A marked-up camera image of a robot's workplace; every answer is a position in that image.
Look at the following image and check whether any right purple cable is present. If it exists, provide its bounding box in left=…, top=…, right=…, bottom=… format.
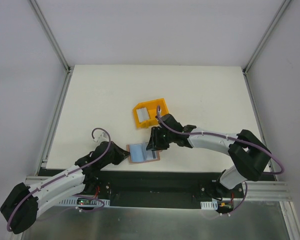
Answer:
left=155, top=105, right=285, bottom=175

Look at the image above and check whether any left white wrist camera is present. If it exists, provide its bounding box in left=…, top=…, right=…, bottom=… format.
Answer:
left=93, top=132, right=109, bottom=143

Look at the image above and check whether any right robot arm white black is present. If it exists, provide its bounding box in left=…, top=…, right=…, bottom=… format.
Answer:
left=146, top=114, right=271, bottom=198

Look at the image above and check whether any white cable duct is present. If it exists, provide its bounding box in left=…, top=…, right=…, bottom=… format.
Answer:
left=200, top=201, right=218, bottom=211
left=56, top=196, right=111, bottom=208

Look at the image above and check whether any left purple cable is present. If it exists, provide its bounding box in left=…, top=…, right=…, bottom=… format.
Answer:
left=6, top=127, right=113, bottom=232

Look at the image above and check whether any yellow plastic bin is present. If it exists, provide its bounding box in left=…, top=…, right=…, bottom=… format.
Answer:
left=132, top=98, right=169, bottom=129

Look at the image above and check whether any left aluminium frame post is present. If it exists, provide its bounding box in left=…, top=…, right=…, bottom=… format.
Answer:
left=27, top=0, right=75, bottom=73

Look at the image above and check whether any left white cable duct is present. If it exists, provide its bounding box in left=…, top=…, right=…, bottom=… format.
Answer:
left=56, top=196, right=111, bottom=208

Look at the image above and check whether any aluminium frame post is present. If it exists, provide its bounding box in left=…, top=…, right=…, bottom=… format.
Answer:
left=27, top=0, right=75, bottom=73
left=241, top=0, right=293, bottom=75

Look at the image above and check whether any right aluminium frame post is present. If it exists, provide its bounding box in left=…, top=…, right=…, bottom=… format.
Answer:
left=241, top=0, right=293, bottom=75

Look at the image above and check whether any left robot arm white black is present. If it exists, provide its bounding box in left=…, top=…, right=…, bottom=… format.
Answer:
left=0, top=141, right=130, bottom=235

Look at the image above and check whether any brown leather card holder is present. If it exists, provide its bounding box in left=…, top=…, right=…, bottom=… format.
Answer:
left=126, top=142, right=161, bottom=164

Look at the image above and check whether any stack of silver cards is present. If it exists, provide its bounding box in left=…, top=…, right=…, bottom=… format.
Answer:
left=136, top=107, right=150, bottom=124

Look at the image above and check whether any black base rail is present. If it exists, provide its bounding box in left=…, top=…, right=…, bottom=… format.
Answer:
left=37, top=168, right=276, bottom=208

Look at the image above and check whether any purple cable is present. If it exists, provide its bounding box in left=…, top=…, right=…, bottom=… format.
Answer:
left=155, top=105, right=285, bottom=175
left=6, top=127, right=113, bottom=232

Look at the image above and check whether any right white cable duct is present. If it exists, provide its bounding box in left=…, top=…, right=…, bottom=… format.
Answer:
left=200, top=201, right=218, bottom=211

